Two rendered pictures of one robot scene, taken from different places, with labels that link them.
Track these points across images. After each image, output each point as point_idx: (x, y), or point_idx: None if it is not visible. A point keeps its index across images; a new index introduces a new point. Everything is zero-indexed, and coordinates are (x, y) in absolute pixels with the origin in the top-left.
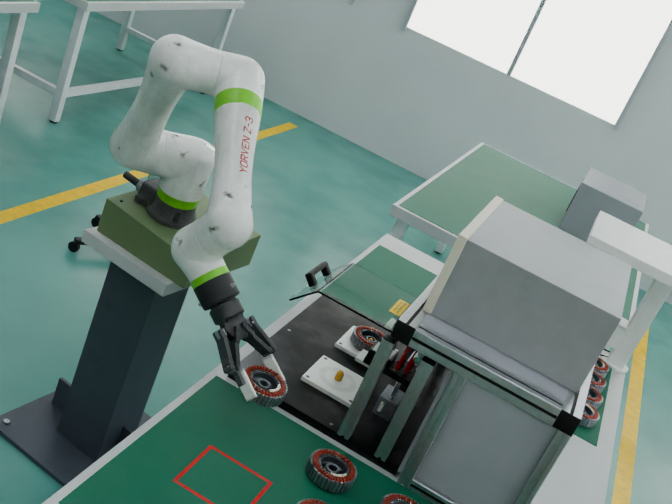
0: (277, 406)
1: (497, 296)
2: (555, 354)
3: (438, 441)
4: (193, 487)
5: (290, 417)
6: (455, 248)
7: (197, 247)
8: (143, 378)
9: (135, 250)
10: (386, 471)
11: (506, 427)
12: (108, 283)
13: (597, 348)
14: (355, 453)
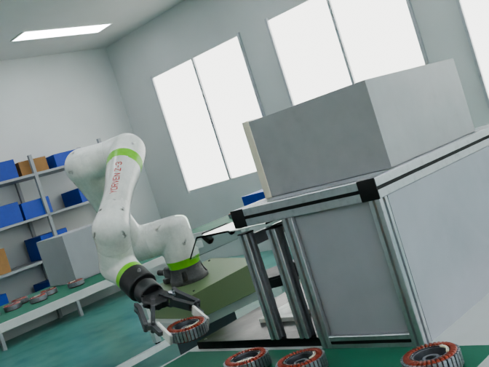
0: (233, 348)
1: (291, 143)
2: (354, 151)
3: (320, 288)
4: None
5: (240, 349)
6: (247, 135)
7: (102, 258)
8: None
9: (170, 314)
10: (316, 346)
11: (344, 234)
12: (182, 353)
13: (371, 118)
14: (291, 346)
